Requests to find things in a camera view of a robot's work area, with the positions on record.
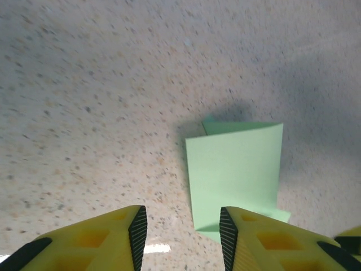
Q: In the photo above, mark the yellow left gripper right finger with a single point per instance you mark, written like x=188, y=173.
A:
x=268, y=248

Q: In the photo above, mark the light green cloth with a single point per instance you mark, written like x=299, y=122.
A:
x=234, y=169

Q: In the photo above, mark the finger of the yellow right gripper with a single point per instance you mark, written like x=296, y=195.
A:
x=352, y=238

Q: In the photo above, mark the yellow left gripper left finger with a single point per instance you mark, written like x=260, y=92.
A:
x=112, y=242

